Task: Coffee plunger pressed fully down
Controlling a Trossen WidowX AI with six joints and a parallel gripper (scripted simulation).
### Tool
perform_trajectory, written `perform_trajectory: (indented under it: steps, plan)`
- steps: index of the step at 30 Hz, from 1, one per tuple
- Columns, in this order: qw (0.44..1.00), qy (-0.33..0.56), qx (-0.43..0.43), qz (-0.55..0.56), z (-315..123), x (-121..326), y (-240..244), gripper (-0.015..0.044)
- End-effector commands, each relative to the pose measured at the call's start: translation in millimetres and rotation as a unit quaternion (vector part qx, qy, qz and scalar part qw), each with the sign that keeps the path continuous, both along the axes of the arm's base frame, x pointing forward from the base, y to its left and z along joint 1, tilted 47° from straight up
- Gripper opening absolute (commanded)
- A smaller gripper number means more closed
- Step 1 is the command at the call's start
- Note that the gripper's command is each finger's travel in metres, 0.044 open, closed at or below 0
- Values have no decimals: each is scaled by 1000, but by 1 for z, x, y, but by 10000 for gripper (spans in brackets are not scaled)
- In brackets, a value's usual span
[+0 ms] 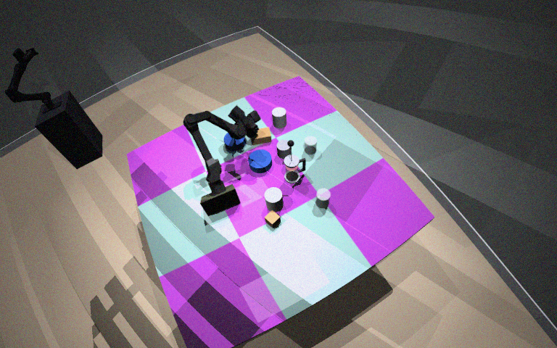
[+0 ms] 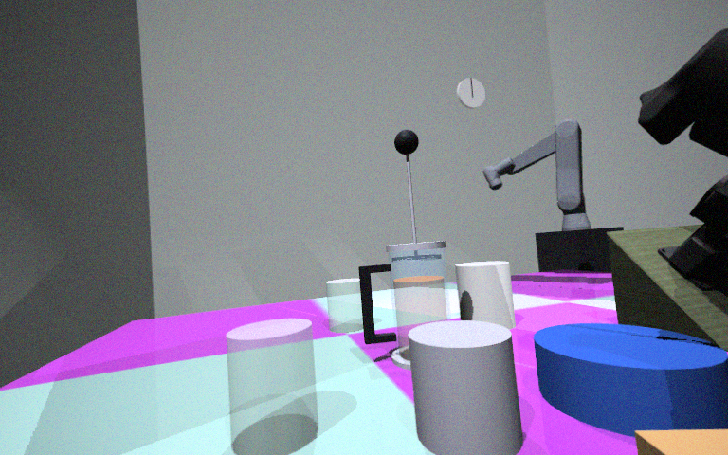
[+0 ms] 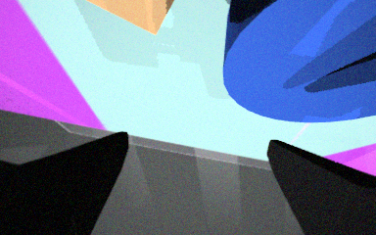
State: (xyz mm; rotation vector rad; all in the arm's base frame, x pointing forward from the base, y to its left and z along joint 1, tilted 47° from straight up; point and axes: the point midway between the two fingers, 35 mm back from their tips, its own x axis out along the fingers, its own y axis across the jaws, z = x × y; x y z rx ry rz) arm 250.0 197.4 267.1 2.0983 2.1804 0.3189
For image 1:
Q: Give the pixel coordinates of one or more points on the blue short cylinder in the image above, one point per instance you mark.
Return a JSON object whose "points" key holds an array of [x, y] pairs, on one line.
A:
{"points": [[260, 161], [232, 144]]}

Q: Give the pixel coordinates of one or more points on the glass french press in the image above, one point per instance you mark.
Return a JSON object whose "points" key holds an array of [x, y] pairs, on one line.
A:
{"points": [[292, 166]]}

